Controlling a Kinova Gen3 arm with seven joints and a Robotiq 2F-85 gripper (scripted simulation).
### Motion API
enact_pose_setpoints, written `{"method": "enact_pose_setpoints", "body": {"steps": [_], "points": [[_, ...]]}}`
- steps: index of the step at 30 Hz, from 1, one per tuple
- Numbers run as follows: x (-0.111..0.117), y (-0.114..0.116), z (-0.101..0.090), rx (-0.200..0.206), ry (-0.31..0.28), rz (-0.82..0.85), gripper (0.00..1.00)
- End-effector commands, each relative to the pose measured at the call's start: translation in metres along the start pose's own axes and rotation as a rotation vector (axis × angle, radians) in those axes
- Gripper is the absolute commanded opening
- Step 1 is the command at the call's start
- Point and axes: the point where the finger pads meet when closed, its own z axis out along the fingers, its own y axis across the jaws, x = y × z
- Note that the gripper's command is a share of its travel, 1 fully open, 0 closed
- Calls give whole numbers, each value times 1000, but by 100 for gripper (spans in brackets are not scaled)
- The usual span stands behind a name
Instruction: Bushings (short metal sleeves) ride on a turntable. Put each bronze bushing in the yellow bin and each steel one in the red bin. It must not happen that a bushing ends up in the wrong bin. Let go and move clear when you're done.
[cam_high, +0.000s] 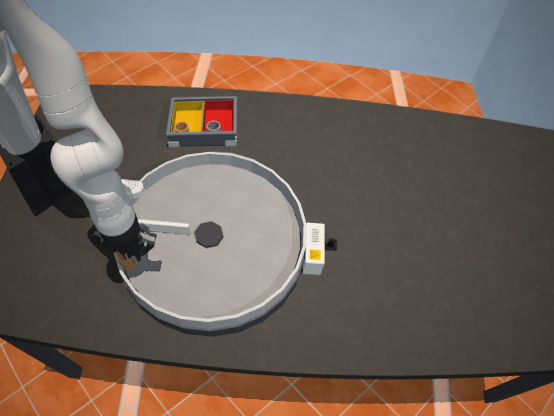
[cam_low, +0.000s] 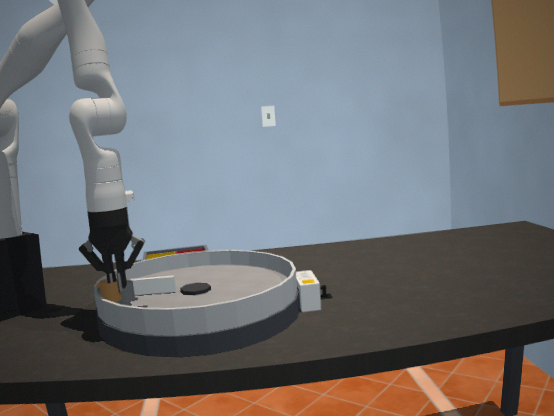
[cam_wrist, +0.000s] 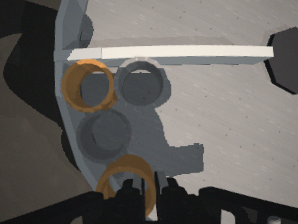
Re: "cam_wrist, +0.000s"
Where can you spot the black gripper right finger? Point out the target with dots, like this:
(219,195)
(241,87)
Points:
(187,209)

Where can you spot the bronze bushing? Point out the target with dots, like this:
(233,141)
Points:
(133,164)
(72,80)

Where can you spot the white round turntable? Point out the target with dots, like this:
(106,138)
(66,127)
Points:
(229,119)

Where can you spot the grey metal sleeve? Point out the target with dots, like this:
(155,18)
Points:
(140,63)
(87,145)

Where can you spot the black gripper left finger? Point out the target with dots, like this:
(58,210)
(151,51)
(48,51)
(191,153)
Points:
(126,207)

